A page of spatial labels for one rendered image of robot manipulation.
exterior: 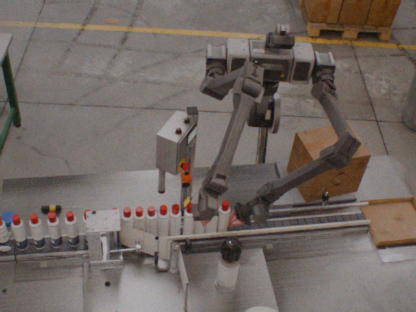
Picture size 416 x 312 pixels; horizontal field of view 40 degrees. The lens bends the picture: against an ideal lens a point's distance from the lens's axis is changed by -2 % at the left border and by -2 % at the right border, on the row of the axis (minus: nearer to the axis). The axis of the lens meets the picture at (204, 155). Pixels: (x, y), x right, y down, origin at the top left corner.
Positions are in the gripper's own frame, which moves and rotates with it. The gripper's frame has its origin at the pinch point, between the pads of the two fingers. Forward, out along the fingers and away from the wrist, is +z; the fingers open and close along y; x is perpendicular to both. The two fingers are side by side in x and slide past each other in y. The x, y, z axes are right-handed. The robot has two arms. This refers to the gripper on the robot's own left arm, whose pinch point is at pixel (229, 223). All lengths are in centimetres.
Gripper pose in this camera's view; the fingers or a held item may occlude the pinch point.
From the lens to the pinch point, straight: 265.8
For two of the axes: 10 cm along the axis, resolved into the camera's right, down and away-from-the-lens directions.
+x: 7.2, 4.0, 5.7
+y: 1.6, 7.0, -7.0
